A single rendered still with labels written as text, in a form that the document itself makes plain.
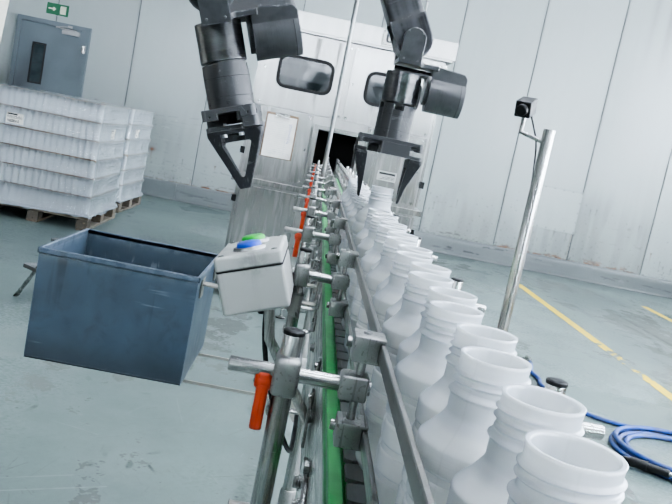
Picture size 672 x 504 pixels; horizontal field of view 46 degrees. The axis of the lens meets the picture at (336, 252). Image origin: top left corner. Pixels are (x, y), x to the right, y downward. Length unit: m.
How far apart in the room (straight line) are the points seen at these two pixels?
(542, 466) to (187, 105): 11.17
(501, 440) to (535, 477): 0.06
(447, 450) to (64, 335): 1.29
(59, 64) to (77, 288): 10.27
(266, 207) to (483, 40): 6.39
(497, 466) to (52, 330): 1.34
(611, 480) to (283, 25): 0.78
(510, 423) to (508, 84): 11.25
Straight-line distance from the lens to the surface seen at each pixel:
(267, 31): 0.98
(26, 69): 11.94
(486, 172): 11.49
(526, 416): 0.34
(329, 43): 5.76
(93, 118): 7.56
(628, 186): 12.08
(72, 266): 1.59
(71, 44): 11.77
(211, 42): 0.98
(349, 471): 0.66
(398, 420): 0.46
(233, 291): 0.92
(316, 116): 5.75
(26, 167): 7.71
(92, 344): 1.61
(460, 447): 0.39
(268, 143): 5.73
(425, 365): 0.51
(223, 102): 0.98
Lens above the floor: 1.25
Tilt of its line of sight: 8 degrees down
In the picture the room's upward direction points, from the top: 11 degrees clockwise
